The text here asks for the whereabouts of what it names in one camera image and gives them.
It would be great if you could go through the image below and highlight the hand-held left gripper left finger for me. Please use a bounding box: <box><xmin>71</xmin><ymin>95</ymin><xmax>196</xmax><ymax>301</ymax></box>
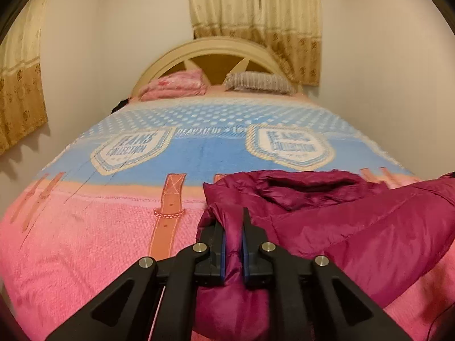
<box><xmin>46</xmin><ymin>220</ymin><xmax>225</xmax><ymax>341</ymax></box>

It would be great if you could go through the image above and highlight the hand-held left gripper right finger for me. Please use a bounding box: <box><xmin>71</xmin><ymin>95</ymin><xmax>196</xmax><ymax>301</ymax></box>
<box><xmin>242</xmin><ymin>208</ymin><xmax>413</xmax><ymax>341</ymax></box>

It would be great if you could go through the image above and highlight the magenta puffer jacket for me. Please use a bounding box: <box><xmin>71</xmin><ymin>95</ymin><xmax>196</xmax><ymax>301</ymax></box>
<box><xmin>195</xmin><ymin>169</ymin><xmax>455</xmax><ymax>341</ymax></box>

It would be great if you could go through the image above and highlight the blue and pink printed blanket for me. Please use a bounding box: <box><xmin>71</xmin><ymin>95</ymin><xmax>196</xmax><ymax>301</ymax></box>
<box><xmin>0</xmin><ymin>94</ymin><xmax>455</xmax><ymax>341</ymax></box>

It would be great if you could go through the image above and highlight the striped pillow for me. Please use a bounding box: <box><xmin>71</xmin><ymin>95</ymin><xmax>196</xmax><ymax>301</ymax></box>
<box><xmin>223</xmin><ymin>72</ymin><xmax>295</xmax><ymax>95</ymax></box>

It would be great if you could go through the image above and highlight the pink folded quilt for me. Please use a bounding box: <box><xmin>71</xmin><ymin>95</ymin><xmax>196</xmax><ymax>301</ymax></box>
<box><xmin>138</xmin><ymin>69</ymin><xmax>207</xmax><ymax>101</ymax></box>

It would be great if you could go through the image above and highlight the dark cloth beside bed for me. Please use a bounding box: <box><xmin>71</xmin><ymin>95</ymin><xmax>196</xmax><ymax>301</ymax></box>
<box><xmin>110</xmin><ymin>97</ymin><xmax>133</xmax><ymax>114</ymax></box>

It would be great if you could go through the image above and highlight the cream wooden bed headboard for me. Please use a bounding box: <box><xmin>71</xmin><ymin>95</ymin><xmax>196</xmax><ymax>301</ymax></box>
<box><xmin>131</xmin><ymin>37</ymin><xmax>303</xmax><ymax>96</ymax></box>

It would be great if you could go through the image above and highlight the beige floral curtain panel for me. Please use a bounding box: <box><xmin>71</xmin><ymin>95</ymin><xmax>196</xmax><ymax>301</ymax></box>
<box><xmin>256</xmin><ymin>0</ymin><xmax>324</xmax><ymax>86</ymax></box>
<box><xmin>185</xmin><ymin>0</ymin><xmax>265</xmax><ymax>41</ymax></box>

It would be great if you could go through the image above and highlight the wide beige floral curtain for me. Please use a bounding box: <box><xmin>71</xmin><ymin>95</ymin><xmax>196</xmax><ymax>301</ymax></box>
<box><xmin>0</xmin><ymin>0</ymin><xmax>48</xmax><ymax>155</ymax></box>

